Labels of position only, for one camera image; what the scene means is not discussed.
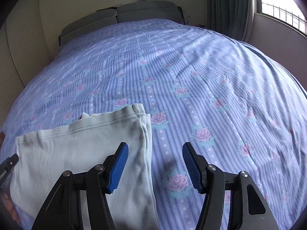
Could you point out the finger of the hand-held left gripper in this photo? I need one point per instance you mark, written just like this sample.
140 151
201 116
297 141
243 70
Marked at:
8 166

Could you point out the window with grille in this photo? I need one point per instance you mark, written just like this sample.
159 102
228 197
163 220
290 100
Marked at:
283 2

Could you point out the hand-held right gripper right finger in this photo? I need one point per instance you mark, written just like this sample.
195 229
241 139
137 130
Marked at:
191 167

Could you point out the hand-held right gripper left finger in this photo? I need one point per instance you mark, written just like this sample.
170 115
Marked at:
120 167

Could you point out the light green long-sleeve shirt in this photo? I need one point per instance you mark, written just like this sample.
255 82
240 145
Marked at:
72 148

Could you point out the grey-green curtain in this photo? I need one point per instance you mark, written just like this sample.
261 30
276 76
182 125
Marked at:
230 7

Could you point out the grey headboard cushion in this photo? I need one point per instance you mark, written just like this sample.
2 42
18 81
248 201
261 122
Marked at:
88 24
148 10

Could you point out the blue floral striped bed sheet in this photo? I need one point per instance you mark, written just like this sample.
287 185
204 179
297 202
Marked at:
191 76

